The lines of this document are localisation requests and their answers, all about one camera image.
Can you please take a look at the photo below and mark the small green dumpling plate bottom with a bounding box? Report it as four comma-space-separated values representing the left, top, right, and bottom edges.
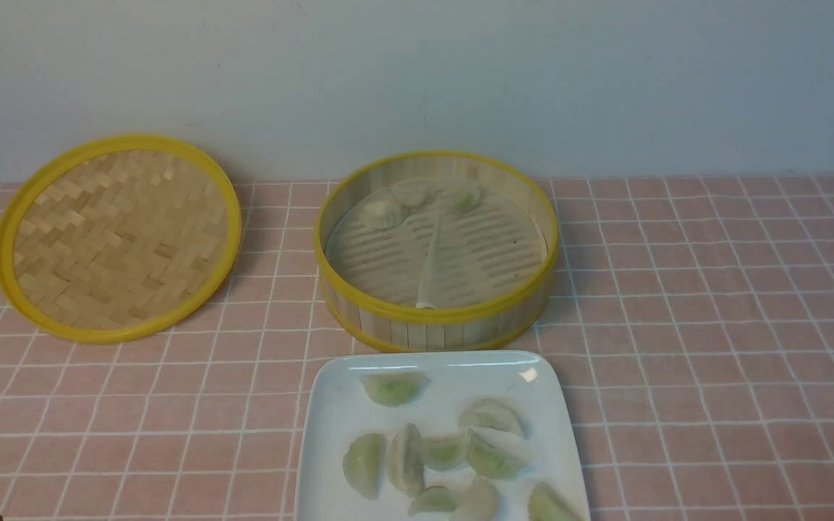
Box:
408, 486, 460, 517

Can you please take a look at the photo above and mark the pale dumpling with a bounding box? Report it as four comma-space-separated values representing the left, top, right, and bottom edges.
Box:
389, 180, 442, 211
358, 198, 410, 230

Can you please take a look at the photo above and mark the pale green dumpling plate right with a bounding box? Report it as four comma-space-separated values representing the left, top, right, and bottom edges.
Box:
458, 398, 526, 439

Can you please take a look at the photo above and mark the bamboo steamer lid yellow rim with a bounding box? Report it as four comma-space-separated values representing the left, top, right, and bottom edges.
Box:
0, 135, 242, 344

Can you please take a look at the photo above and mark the pale dumpling plate bottom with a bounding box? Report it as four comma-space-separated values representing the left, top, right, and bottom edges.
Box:
449, 475, 500, 521

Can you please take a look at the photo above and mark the pink checked tablecloth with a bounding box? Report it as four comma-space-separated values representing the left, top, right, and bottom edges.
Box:
0, 176, 834, 520

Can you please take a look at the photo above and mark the bamboo steamer basket yellow rim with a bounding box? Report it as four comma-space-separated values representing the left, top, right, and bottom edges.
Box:
314, 151, 560, 352

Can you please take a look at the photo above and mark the white square plate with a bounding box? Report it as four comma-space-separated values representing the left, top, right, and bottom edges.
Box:
295, 350, 591, 520

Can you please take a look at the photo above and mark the green dumpling plate far left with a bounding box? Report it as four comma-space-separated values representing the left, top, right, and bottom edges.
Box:
342, 433, 385, 501

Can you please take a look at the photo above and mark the pale dumpling plate centre left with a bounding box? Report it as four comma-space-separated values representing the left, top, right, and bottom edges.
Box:
385, 423, 426, 499

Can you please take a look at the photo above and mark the green dumpling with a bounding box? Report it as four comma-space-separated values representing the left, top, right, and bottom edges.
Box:
445, 182, 484, 216

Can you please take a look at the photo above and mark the green dumpling plate top left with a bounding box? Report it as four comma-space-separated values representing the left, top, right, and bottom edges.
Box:
360, 372, 426, 407

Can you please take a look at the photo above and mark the green dumpling plate bottom right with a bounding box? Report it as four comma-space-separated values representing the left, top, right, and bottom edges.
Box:
527, 482, 582, 521

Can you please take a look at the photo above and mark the green dumpling plate centre right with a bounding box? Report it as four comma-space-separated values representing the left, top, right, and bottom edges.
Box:
466, 429, 527, 480

